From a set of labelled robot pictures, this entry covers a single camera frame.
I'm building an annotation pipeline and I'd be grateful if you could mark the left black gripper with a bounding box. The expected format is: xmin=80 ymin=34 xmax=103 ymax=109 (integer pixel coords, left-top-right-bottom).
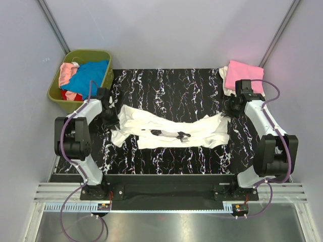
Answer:
xmin=99 ymin=105 xmax=120 ymax=131

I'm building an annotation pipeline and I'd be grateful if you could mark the white printed t shirt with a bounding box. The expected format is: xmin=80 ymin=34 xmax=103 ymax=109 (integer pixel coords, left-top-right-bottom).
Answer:
xmin=111 ymin=105 xmax=231 ymax=149

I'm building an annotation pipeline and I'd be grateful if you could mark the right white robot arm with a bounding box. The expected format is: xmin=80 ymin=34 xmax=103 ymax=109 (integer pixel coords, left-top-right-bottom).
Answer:
xmin=223 ymin=79 xmax=298 ymax=200

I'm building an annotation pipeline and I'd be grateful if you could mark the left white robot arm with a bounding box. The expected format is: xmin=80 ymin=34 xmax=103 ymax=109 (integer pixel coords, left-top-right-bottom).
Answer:
xmin=54 ymin=88 xmax=120 ymax=200

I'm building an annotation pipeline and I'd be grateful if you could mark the folded pink t shirt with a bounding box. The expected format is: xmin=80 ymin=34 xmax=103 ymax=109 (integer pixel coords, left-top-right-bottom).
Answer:
xmin=224 ymin=60 xmax=264 ymax=91

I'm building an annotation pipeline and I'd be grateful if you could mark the folded cream t shirt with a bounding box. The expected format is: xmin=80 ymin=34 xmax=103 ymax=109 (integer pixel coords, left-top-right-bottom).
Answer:
xmin=218 ymin=66 xmax=266 ymax=98

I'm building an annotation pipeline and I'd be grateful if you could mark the red t shirt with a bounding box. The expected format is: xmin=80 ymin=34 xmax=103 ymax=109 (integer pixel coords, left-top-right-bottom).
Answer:
xmin=61 ymin=90 xmax=83 ymax=101

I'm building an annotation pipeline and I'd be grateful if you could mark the blue t shirt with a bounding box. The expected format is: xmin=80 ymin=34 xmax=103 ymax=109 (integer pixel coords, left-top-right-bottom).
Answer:
xmin=60 ymin=60 xmax=109 ymax=100

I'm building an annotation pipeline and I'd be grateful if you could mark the black marble pattern mat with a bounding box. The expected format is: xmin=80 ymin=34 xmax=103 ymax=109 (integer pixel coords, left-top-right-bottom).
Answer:
xmin=50 ymin=68 xmax=293 ymax=183

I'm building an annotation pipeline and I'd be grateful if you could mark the salmon pink t shirt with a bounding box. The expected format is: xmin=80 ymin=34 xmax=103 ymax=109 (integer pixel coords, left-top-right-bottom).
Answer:
xmin=58 ymin=62 xmax=80 ymax=88

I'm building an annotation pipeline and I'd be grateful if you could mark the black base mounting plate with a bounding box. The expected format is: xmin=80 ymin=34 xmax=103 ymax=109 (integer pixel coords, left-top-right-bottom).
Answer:
xmin=80 ymin=174 xmax=259 ymax=212

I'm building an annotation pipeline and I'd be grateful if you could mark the white slotted cable duct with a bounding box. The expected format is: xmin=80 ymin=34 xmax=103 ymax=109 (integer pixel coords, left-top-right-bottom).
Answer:
xmin=44 ymin=202 xmax=111 ymax=213

